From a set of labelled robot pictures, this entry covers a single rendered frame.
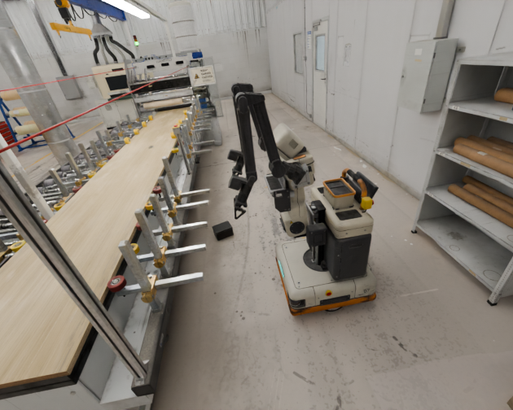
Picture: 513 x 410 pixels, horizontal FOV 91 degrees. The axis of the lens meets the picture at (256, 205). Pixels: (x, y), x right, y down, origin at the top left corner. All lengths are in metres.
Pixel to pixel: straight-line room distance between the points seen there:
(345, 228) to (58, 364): 1.49
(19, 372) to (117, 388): 0.37
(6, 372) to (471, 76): 3.07
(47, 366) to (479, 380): 2.18
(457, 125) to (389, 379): 1.95
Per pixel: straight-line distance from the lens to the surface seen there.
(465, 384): 2.16
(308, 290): 1.94
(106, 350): 1.50
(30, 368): 1.37
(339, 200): 1.72
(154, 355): 1.37
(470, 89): 2.62
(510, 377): 2.31
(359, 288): 2.05
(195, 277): 1.36
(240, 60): 12.05
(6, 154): 2.37
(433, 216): 3.08
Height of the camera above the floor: 1.79
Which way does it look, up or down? 32 degrees down
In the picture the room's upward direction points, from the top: 8 degrees counter-clockwise
